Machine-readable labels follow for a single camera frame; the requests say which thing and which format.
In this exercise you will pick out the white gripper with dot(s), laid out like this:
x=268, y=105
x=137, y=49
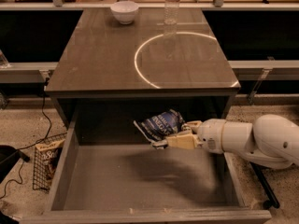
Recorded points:
x=210, y=135

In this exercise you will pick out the blue chip bag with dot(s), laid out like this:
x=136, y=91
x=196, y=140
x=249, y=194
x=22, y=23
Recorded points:
x=158, y=127

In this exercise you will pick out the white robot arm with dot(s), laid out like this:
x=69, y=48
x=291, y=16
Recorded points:
x=270, y=141

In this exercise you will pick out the open grey top drawer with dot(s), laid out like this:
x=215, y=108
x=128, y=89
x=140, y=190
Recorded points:
x=107, y=174

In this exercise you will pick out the brown snack bag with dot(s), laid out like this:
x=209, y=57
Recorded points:
x=50, y=155

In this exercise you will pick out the black wheeled stand base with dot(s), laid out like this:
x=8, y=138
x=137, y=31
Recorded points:
x=272, y=200

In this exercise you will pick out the white ceramic bowl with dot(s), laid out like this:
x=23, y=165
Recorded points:
x=124, y=11

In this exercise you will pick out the clear plastic water bottle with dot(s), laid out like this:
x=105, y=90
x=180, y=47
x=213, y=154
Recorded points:
x=171, y=8

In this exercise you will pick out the black object at left edge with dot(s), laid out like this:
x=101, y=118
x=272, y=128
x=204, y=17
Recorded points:
x=8, y=158

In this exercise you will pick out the metal shelf bracket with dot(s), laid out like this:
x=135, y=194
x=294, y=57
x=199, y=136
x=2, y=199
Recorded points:
x=264, y=74

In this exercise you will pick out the black wire basket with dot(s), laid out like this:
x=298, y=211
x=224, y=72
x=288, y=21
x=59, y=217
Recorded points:
x=39, y=178

